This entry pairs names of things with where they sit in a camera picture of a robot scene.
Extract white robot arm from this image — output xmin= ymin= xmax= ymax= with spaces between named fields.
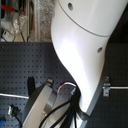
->
xmin=22 ymin=0 xmax=128 ymax=128

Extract black perforated board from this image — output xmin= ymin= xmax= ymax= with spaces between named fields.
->
xmin=0 ymin=43 xmax=128 ymax=128

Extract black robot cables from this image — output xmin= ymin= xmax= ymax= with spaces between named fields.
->
xmin=39 ymin=87 xmax=88 ymax=128

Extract white cable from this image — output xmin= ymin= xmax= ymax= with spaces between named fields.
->
xmin=0 ymin=81 xmax=128 ymax=100

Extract metal cable clip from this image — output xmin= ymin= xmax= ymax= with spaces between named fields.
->
xmin=103 ymin=76 xmax=111 ymax=97

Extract cluttered shelf with wires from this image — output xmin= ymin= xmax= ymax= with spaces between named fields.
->
xmin=0 ymin=0 xmax=55 ymax=42

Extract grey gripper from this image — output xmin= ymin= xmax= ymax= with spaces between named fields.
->
xmin=22 ymin=77 xmax=69 ymax=128

